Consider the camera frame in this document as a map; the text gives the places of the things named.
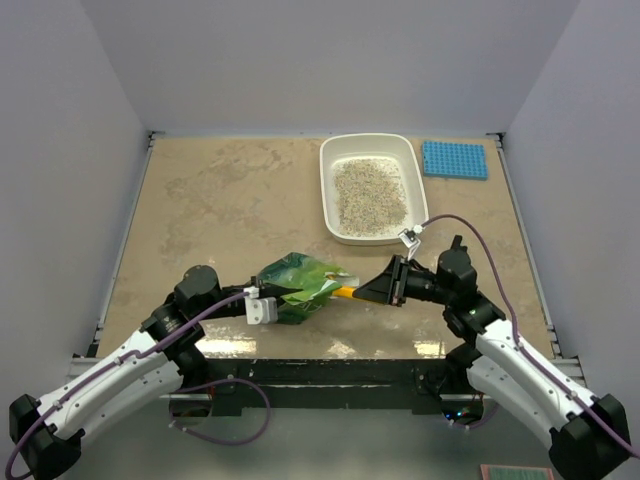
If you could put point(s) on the blue studded plate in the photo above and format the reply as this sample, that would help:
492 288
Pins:
454 160

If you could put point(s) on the orange plastic scoop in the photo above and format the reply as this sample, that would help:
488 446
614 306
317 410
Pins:
346 292

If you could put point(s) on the white litter box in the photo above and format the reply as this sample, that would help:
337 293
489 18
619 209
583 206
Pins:
393 147

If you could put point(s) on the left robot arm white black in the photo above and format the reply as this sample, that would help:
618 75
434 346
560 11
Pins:
159 357

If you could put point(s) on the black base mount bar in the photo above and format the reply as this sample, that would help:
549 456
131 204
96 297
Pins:
420 386

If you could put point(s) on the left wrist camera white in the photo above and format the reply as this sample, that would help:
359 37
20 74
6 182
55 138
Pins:
259 311

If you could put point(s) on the green litter bag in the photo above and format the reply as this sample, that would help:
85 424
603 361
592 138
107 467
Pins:
299 270

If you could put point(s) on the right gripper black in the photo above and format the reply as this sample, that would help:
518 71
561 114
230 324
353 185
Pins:
390 285

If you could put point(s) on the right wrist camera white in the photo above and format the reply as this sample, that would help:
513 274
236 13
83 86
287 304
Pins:
410 238

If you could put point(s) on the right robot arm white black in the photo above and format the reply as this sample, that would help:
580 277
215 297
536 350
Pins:
586 436

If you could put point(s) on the pink green card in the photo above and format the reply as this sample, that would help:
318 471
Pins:
501 472

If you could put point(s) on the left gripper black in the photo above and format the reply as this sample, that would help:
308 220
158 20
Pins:
274 289

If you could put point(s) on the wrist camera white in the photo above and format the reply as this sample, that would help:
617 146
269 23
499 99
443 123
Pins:
259 311
410 238

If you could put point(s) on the cat litter granules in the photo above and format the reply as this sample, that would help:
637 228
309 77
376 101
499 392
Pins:
370 197

